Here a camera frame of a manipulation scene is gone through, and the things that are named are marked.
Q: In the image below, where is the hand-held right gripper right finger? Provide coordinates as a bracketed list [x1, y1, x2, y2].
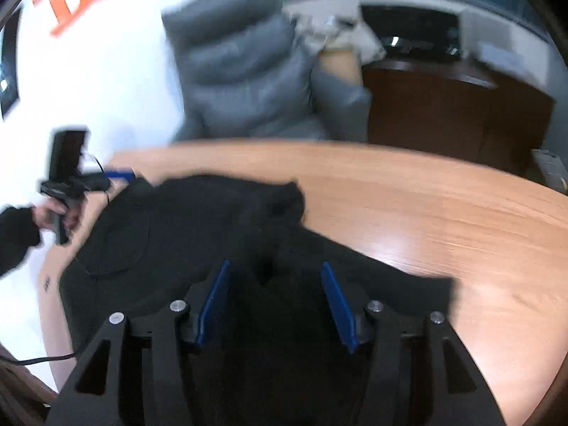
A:
[320, 261, 507, 426]

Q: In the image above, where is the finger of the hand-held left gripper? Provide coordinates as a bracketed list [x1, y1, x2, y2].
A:
[105, 168, 138, 184]

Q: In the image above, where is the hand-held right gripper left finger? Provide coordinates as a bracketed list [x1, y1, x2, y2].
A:
[45, 260, 232, 426]

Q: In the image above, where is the black garment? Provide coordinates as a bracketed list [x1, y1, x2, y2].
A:
[60, 174, 462, 426]

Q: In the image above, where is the person's left forearm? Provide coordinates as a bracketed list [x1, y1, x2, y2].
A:
[0, 204, 44, 279]

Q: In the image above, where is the person's left hand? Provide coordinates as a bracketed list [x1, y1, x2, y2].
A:
[32, 199, 83, 231]

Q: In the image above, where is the wooden table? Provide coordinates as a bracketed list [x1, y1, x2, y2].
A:
[39, 140, 568, 426]

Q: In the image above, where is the grey padded chair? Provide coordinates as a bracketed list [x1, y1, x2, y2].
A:
[160, 0, 372, 143]

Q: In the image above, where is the dark wooden cabinet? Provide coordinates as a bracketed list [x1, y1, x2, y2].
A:
[361, 58, 557, 177]

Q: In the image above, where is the black monitor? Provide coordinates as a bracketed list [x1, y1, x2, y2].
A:
[359, 4, 463, 59]

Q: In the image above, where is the black wall screen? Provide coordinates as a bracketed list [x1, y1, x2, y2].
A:
[0, 8, 24, 121]

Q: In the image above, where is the black cable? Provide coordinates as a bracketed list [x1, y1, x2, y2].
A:
[0, 346, 81, 365]

